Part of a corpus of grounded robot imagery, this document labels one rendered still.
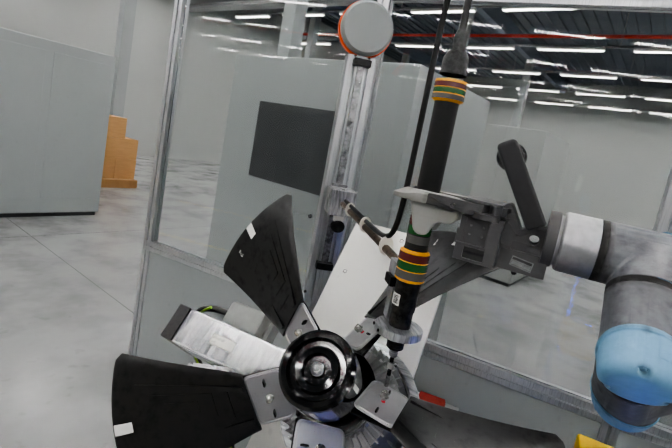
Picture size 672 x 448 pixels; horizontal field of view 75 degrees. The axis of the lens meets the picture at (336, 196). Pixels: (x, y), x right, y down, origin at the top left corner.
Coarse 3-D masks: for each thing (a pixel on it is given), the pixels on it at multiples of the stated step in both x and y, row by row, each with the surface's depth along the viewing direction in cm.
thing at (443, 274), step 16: (432, 240) 85; (448, 240) 82; (432, 256) 80; (448, 256) 77; (432, 272) 75; (448, 272) 73; (464, 272) 71; (480, 272) 70; (432, 288) 71; (448, 288) 70; (384, 304) 76; (416, 304) 70
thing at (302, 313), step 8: (304, 304) 75; (296, 312) 77; (304, 312) 75; (296, 320) 77; (312, 320) 73; (288, 328) 79; (296, 328) 77; (304, 328) 75; (312, 328) 73; (288, 336) 79
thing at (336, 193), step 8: (336, 184) 128; (328, 192) 124; (336, 192) 119; (344, 192) 119; (352, 192) 120; (328, 200) 122; (336, 200) 119; (352, 200) 120; (328, 208) 120; (336, 208) 120; (344, 216) 120
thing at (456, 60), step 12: (456, 36) 59; (456, 48) 59; (444, 60) 59; (456, 60) 58; (468, 60) 59; (444, 72) 62; (456, 72) 58; (396, 288) 63; (408, 288) 62; (396, 300) 63; (408, 300) 62; (396, 312) 63; (408, 312) 63; (396, 324) 63; (408, 324) 63; (396, 348) 64
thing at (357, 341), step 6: (366, 318) 78; (360, 324) 77; (366, 324) 75; (372, 324) 73; (354, 330) 77; (366, 330) 73; (372, 330) 71; (348, 336) 76; (354, 336) 74; (360, 336) 72; (366, 336) 71; (372, 336) 69; (348, 342) 74; (354, 342) 72; (360, 342) 70; (366, 342) 69; (354, 348) 69; (360, 348) 68
